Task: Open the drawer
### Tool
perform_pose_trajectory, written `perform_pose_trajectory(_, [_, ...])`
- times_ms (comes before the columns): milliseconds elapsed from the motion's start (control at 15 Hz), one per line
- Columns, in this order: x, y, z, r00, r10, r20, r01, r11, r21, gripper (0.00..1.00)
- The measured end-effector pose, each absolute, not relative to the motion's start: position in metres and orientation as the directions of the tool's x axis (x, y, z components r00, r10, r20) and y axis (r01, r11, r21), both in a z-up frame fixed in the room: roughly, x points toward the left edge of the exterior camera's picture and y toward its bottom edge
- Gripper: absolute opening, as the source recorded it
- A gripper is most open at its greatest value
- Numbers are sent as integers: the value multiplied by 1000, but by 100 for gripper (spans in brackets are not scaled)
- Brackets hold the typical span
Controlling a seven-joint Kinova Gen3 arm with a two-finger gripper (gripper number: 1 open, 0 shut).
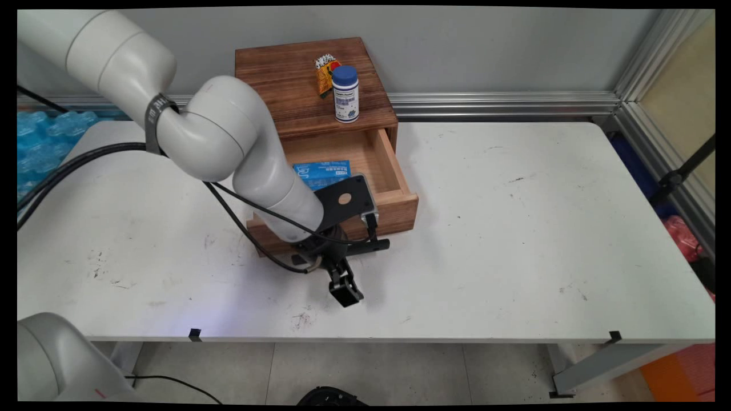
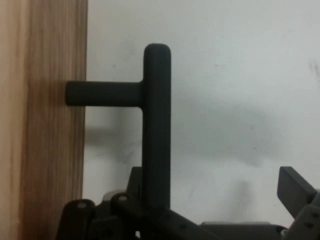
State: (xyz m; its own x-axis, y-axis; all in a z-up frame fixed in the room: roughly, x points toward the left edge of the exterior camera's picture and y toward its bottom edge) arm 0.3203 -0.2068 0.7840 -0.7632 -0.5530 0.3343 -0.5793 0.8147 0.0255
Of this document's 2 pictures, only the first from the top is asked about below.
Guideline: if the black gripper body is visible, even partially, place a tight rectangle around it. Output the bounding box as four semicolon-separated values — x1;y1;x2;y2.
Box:
290;224;350;273

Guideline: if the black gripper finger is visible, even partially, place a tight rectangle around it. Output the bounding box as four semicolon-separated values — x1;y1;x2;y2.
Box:
340;258;365;302
328;264;354;308

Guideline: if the wooden drawer with black handle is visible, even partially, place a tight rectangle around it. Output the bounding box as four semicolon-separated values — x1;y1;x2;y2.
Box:
246;128;420;259

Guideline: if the white robot base link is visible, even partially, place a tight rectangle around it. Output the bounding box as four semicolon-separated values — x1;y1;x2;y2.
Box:
17;312;139;404

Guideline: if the blue packet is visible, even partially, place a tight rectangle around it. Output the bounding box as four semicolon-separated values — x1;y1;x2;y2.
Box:
292;159;352;191

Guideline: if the black round floor object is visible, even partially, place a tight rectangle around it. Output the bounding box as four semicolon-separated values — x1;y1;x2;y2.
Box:
296;386;369;406

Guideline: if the white bottle with blue cap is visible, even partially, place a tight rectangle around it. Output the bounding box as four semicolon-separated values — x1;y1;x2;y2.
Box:
331;65;361;124

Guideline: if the orange snack packet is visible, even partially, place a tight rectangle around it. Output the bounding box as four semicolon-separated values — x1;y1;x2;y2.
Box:
314;54;343;99

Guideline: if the grey table leg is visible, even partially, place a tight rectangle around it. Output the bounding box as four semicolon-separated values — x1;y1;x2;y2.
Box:
548;342;696;399
107;341;144;384

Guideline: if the blue bubble wrap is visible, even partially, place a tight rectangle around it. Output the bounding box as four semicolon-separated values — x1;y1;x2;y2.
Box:
17;110;99;202

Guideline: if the blue box under table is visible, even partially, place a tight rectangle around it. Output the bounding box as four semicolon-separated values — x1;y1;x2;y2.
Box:
608;132;678;219

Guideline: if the red plastic bag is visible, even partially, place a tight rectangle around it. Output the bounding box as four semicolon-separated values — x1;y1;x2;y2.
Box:
661;215;705;264

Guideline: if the orange floor mat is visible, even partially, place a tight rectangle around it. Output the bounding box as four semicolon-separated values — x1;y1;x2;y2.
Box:
638;342;716;402

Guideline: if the black stand pole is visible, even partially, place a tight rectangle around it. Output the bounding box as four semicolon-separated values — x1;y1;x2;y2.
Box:
650;134;716;209

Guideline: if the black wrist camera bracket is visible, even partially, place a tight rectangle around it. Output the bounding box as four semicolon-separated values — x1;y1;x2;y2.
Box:
312;174;381;233

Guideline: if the black floor cable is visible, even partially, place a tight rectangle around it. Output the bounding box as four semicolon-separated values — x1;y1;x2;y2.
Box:
124;374;224;405

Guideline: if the black strap on arm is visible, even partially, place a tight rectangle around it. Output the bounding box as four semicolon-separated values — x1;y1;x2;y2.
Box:
144;93;180;157

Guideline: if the horizontal aluminium frame rail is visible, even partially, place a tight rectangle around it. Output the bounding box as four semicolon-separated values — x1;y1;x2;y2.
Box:
17;91;621;122

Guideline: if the aluminium frame corner post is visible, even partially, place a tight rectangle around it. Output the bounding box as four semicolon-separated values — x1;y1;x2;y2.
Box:
613;9;716;255

